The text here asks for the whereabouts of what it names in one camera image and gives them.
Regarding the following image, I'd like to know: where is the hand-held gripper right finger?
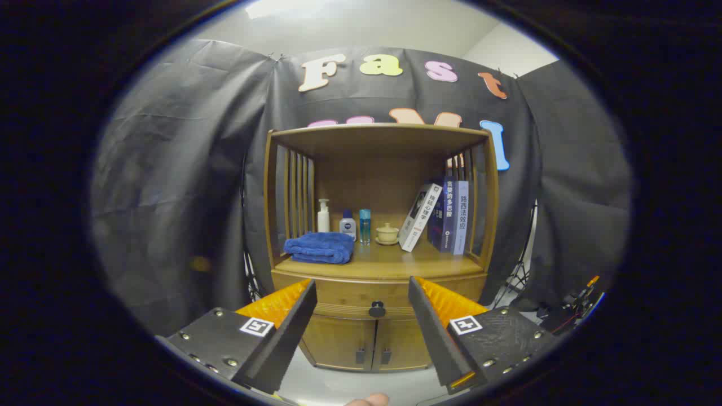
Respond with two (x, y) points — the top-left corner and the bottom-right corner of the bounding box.
(408, 276), (559, 395)

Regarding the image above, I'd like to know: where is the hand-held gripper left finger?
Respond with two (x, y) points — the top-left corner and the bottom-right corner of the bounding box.
(155, 278), (318, 395)

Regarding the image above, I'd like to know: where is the wooden cabinet door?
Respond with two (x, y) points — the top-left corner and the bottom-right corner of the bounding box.
(372, 317), (435, 373)
(298, 314), (377, 373)

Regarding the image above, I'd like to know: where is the wooden countertop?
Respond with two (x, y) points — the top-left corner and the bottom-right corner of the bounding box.
(275, 240), (485, 281)

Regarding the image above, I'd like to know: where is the wooden cabinet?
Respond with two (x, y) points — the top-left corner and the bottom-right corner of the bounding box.
(263, 123), (500, 374)

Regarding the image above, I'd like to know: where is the black tripod stand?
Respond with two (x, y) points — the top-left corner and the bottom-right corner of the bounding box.
(243, 248), (263, 302)
(490, 200), (538, 310)

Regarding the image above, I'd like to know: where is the blue folded towel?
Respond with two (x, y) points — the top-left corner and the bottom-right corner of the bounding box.
(283, 232), (356, 265)

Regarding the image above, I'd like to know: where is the dark blue book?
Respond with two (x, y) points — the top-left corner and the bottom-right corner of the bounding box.
(427, 176), (456, 253)

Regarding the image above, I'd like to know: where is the white book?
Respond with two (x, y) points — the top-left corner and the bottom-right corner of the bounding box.
(398, 183), (443, 253)

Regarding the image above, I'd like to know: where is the light purple book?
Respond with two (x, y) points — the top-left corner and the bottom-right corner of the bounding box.
(451, 180), (470, 255)

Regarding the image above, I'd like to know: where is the black equipment box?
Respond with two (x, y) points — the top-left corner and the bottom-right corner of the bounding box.
(536, 303), (582, 337)

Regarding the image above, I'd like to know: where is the black device with orange tip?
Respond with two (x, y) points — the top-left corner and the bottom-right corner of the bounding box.
(564, 275), (603, 317)

